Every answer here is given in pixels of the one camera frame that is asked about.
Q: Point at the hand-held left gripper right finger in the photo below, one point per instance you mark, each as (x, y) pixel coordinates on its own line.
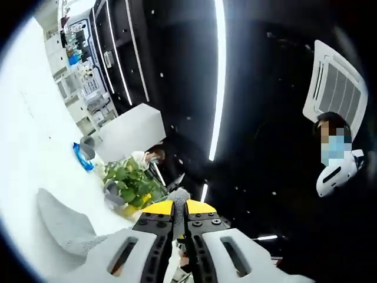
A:
(224, 256)

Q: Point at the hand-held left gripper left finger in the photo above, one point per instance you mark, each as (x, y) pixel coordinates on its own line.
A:
(126, 256)

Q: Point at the grey towel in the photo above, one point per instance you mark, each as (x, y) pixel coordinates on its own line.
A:
(64, 224)

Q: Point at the yellow plant pot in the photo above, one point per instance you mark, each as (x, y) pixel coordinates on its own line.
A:
(134, 207)

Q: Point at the grey cloth bundle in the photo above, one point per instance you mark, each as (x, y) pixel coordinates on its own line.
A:
(87, 148)
(113, 196)

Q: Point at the green potted plant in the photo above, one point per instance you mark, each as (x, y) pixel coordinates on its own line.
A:
(132, 179)

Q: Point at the blue plastic packet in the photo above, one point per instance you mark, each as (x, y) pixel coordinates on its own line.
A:
(84, 160)

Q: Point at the white worn device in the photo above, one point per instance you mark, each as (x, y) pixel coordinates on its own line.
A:
(335, 177)

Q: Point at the ceiling light strip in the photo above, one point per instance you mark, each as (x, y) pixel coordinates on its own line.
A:
(219, 88)

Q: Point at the person's own head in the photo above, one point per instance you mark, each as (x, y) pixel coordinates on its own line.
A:
(332, 116)

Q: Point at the white cabinet row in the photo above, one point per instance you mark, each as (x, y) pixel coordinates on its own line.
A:
(67, 88)

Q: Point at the small ceiling air conditioner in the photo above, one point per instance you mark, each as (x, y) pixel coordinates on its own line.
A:
(108, 59)

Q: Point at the blue storage box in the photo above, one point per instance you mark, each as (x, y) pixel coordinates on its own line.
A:
(74, 59)

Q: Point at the large ceiling air conditioner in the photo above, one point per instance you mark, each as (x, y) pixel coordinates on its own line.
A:
(338, 85)

